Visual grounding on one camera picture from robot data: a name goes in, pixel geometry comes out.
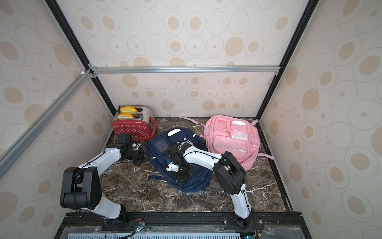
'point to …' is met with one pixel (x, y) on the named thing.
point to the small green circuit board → (140, 227)
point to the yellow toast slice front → (125, 116)
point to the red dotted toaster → (136, 120)
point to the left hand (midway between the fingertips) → (154, 153)
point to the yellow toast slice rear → (128, 110)
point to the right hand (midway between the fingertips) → (180, 187)
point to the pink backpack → (236, 137)
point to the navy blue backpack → (157, 150)
